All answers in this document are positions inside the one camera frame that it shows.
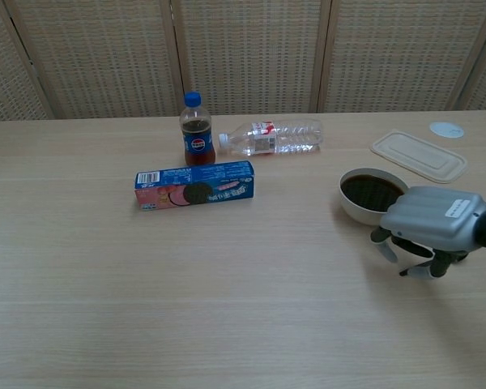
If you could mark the blue cookie box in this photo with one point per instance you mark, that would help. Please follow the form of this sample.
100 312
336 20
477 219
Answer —
194 186

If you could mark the cola bottle with blue cap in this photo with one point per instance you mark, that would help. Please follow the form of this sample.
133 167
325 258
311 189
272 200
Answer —
197 142

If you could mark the white round table grommet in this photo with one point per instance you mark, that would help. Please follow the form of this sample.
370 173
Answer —
445 129

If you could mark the woven bamboo folding screen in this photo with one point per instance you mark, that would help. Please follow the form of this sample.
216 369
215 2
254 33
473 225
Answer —
243 52

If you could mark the beige container lid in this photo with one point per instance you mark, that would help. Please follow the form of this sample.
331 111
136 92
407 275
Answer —
421 156

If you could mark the clear plastic water bottle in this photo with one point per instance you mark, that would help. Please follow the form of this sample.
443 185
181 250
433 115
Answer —
291 135

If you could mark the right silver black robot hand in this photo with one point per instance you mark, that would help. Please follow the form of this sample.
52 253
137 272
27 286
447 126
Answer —
433 219

